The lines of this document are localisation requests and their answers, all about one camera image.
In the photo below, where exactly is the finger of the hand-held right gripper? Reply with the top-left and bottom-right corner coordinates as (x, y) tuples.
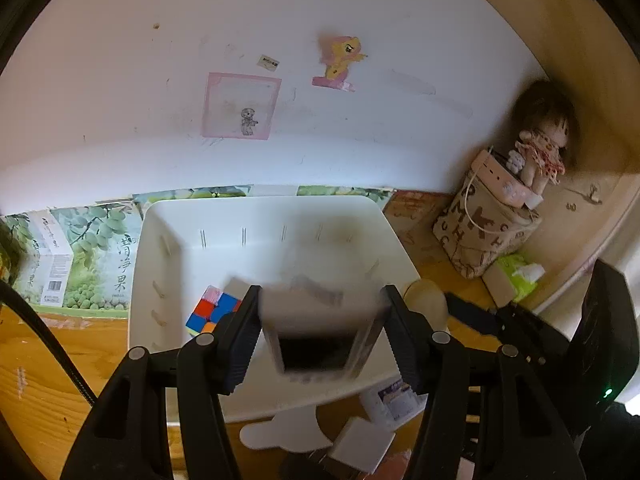
(444, 291), (502, 336)

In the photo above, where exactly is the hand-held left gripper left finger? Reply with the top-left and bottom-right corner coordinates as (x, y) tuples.
(60, 285), (263, 480)

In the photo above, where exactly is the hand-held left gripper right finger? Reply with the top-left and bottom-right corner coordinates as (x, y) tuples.
(382, 284), (586, 480)

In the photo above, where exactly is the grey and black box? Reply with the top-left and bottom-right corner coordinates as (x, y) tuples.
(257, 267), (388, 386)

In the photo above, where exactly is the white power adapter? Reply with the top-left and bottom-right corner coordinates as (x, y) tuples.
(325, 416), (396, 476)

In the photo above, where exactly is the white plastic storage bin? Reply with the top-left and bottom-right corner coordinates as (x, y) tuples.
(127, 195), (426, 423)

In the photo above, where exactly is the beige round object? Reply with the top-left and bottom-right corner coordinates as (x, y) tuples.
(404, 279), (448, 333)

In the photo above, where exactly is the multicoloured puzzle cube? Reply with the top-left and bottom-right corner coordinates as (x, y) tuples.
(186, 285), (244, 343)

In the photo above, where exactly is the green tissue pack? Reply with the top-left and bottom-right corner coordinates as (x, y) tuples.
(482, 252), (547, 308)

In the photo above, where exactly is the clear plastic box blue label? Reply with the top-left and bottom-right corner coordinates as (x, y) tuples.
(360, 377), (428, 428)

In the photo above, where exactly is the beige letter-patterned bag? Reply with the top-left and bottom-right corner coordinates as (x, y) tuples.
(432, 160), (543, 281)

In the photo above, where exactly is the white foot-shaped plastic piece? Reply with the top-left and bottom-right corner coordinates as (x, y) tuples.
(239, 402), (333, 453)

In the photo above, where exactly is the orange printed cardboard sheet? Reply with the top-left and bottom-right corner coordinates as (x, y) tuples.
(382, 190), (458, 261)

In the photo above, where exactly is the pink power strip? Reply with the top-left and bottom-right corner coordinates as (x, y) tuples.
(472, 147), (543, 208)

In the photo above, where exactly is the brown-haired doll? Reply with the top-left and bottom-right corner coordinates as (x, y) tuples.
(510, 80), (581, 196)

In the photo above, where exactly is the green fruit printed carton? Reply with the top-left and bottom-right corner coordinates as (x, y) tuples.
(0, 184), (398, 318)

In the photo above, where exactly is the white power cable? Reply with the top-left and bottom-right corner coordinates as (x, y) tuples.
(462, 145), (496, 238)

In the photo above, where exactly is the black cable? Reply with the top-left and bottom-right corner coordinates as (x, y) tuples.
(0, 280), (98, 406)

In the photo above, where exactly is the pink framed wall sticker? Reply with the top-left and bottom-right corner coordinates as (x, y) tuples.
(201, 72), (282, 141)

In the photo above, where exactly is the yellow pony wall sticker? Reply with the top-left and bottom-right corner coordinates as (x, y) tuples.
(312, 34), (368, 93)

